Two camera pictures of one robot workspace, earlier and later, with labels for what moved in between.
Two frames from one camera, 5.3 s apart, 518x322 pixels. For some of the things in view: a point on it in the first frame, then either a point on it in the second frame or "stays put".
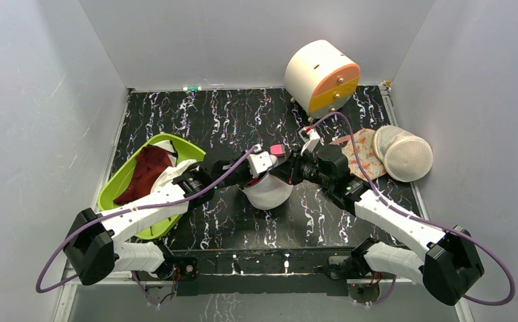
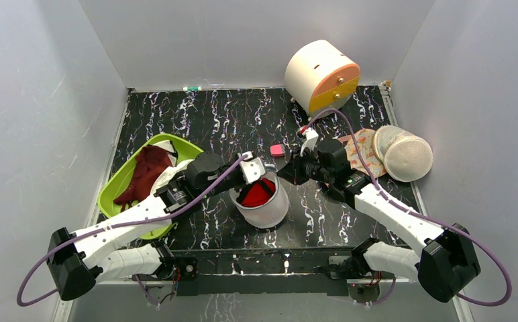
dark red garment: x=151 y=162 stays put
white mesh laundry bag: x=268 y=192 -> x=264 y=217
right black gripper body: x=294 y=169 stays put
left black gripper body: x=240 y=176 stays put
